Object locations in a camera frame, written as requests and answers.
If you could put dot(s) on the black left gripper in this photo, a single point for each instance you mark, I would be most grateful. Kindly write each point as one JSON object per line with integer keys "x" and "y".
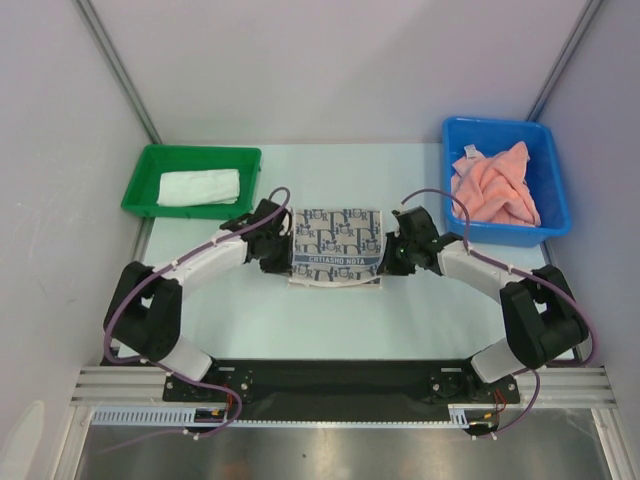
{"x": 283, "y": 265}

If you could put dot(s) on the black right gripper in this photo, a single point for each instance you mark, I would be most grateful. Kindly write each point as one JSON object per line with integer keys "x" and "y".
{"x": 391, "y": 250}

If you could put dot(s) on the blue white patterned towel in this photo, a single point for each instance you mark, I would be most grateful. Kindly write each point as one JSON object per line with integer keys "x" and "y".
{"x": 337, "y": 248}

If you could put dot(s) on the white terry towel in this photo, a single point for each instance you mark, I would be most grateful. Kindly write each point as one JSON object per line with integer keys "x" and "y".
{"x": 195, "y": 188}

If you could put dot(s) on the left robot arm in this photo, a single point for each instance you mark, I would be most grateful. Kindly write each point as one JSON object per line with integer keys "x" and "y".
{"x": 145, "y": 313}

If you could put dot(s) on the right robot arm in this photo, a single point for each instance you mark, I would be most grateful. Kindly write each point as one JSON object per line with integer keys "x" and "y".
{"x": 539, "y": 313}

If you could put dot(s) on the green plastic tray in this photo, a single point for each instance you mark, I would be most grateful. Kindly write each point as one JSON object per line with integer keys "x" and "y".
{"x": 141, "y": 195}

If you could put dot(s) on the pink towel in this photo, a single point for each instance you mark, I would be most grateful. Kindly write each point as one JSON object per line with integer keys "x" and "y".
{"x": 494, "y": 189}

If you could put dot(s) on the blue plastic bin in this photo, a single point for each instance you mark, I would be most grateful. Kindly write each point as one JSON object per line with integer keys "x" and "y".
{"x": 542, "y": 176}

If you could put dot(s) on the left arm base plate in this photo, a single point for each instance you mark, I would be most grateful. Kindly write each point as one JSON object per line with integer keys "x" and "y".
{"x": 222, "y": 384}

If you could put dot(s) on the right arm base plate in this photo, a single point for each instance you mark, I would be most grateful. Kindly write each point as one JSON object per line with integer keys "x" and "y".
{"x": 460, "y": 386}

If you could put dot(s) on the aluminium front rail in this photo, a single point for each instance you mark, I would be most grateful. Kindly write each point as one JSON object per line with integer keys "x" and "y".
{"x": 551, "y": 388}

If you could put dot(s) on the grey cable duct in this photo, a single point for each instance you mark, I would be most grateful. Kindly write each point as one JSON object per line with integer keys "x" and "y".
{"x": 173, "y": 416}

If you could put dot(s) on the left aluminium corner post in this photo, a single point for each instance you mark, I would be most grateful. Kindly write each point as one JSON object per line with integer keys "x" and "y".
{"x": 109, "y": 52}

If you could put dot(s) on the aluminium corner post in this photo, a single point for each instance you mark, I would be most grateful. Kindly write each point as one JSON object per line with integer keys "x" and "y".
{"x": 109, "y": 52}
{"x": 585, "y": 21}

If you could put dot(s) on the right aluminium corner post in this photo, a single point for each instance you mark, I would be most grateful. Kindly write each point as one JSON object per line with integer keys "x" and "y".
{"x": 585, "y": 21}

